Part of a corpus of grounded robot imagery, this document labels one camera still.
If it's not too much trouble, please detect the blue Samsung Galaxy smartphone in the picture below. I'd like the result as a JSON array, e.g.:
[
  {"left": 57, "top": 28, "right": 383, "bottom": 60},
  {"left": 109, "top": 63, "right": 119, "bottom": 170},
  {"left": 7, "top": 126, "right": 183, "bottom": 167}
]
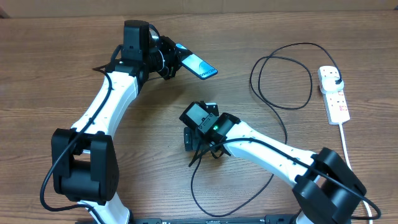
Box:
[{"left": 175, "top": 43, "right": 218, "bottom": 80}]

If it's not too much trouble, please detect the white power strip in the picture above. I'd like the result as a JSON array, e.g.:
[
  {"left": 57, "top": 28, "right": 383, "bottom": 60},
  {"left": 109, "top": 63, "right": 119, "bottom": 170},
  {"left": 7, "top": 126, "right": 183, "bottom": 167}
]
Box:
[{"left": 317, "top": 66, "right": 350, "bottom": 125}]

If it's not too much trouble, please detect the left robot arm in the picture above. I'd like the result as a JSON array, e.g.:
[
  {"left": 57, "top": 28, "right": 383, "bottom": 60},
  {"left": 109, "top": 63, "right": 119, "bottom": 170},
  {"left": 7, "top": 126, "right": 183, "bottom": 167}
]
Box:
[{"left": 40, "top": 20, "right": 208, "bottom": 223}]

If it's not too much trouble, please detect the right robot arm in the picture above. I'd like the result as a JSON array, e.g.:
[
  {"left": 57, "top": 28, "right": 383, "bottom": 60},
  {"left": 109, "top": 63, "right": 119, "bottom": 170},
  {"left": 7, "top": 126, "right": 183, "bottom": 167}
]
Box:
[{"left": 180, "top": 101, "right": 366, "bottom": 223}]

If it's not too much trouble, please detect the white USB charger plug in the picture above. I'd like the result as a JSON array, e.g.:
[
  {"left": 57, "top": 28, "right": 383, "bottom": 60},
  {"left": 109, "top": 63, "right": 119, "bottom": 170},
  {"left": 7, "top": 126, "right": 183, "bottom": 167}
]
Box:
[{"left": 320, "top": 77, "right": 345, "bottom": 94}]

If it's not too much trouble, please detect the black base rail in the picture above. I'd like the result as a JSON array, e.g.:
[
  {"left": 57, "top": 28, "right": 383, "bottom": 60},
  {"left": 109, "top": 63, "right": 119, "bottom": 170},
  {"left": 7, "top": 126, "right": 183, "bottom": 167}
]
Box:
[{"left": 75, "top": 213, "right": 299, "bottom": 224}]

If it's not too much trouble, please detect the white power strip cord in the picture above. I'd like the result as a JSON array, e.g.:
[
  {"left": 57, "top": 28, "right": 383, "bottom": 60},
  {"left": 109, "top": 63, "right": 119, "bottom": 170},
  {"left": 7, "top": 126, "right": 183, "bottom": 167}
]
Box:
[{"left": 338, "top": 123, "right": 374, "bottom": 224}]

